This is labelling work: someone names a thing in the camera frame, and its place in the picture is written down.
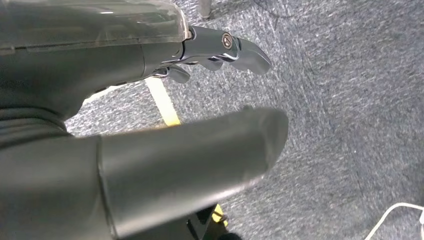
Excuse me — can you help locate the stainless steel workbench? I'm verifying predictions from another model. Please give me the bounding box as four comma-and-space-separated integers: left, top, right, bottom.
198, 0, 214, 20

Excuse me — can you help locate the yellow floor tape square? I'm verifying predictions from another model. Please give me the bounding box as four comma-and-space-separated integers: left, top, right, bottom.
82, 76, 229, 228

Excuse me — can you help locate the white floor cable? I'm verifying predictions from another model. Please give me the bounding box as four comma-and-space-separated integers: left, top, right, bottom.
364, 202, 424, 240

